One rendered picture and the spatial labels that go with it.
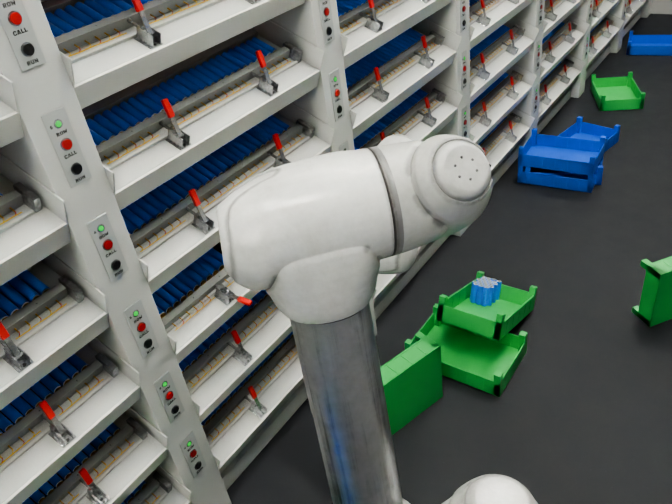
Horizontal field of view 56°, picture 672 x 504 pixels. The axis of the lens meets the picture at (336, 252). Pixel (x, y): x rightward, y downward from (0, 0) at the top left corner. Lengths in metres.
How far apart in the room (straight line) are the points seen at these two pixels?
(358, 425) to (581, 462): 1.00
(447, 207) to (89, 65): 0.67
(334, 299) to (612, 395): 1.30
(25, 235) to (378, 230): 0.61
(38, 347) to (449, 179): 0.77
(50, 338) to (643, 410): 1.45
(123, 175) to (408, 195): 0.63
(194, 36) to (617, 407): 1.40
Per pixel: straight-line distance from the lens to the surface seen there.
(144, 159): 1.21
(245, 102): 1.37
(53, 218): 1.12
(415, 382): 1.72
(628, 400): 1.91
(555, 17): 3.03
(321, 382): 0.80
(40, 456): 1.28
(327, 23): 1.52
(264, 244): 0.67
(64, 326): 1.19
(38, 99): 1.05
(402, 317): 2.11
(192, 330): 1.39
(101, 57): 1.15
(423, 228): 0.71
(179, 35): 1.22
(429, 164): 0.68
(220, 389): 1.52
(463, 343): 2.00
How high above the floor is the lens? 1.39
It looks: 35 degrees down
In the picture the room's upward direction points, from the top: 9 degrees counter-clockwise
